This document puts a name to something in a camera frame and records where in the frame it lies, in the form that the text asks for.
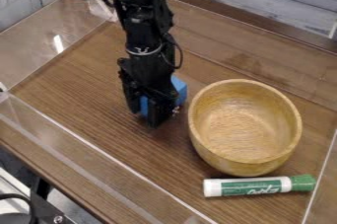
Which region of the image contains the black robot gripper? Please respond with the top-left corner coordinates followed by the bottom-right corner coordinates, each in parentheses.
top-left (117, 48), bottom-right (178, 128)

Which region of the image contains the blue rectangular block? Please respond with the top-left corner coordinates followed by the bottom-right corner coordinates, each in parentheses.
top-left (139, 75), bottom-right (187, 116)

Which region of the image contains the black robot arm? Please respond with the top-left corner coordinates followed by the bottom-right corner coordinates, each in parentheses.
top-left (102, 0), bottom-right (182, 127)

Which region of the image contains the brown wooden bowl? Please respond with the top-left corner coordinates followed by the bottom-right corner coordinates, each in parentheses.
top-left (187, 79), bottom-right (302, 177)

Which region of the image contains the green white dry-erase marker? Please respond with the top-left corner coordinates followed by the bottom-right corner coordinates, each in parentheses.
top-left (202, 175), bottom-right (315, 197)

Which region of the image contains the clear acrylic tray wall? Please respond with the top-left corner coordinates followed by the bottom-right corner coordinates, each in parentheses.
top-left (0, 0), bottom-right (337, 224)

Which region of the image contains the black metal table frame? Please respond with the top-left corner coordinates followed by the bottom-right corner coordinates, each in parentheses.
top-left (30, 178), bottom-right (75, 224)

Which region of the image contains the black cable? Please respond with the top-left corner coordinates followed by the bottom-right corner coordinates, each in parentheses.
top-left (0, 191), bottom-right (46, 224)

